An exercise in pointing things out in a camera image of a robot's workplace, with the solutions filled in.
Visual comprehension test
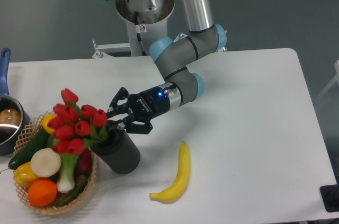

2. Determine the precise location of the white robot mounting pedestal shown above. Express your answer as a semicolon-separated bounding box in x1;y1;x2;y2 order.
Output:
92;16;169;58

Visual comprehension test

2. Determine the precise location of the red tulip bouquet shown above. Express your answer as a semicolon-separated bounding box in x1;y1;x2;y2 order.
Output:
48;88;109;155

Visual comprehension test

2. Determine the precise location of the yellow banana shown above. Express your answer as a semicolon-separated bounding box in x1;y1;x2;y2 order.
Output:
149;141;191;204

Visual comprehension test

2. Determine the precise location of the green bok choy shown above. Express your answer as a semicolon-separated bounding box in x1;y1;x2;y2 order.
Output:
47;134;79;193

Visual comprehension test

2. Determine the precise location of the yellow squash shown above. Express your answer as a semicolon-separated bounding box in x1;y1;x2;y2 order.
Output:
42;114;57;134

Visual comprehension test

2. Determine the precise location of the black device at table edge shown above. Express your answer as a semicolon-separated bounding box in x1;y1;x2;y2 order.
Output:
319;184;338;212

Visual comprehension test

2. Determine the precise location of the yellow bell pepper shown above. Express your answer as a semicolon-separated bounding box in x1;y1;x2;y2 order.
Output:
13;162;40;187

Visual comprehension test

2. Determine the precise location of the green bean pod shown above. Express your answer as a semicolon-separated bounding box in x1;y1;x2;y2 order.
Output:
56;180;88;207

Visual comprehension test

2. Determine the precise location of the green cucumber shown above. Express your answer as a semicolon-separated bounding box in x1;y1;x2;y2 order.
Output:
8;129;50;170

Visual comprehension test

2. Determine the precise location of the dark grey ribbed vase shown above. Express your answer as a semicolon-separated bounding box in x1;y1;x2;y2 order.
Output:
91;120;140;174

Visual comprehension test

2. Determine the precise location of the purple red onion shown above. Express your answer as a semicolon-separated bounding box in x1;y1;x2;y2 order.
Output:
76;148;92;173

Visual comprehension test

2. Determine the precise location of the blue handled saucepan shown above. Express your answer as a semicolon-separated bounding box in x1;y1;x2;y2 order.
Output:
1;48;30;156

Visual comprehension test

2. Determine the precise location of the woven wicker basket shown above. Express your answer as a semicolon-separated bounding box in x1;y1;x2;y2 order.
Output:
14;112;97;216

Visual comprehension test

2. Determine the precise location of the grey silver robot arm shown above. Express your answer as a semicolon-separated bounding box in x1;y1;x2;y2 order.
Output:
98;0;227;134

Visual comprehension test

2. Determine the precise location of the beige round bun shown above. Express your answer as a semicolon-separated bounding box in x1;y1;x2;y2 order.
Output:
30;148;61;178

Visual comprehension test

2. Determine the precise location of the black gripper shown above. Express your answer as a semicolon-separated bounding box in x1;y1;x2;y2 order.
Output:
106;86;170;135

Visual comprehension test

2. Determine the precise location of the white frame at right edge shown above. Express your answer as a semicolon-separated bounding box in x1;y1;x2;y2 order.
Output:
314;60;338;110

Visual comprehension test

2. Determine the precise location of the orange fruit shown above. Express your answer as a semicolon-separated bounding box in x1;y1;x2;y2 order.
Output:
28;179;58;207

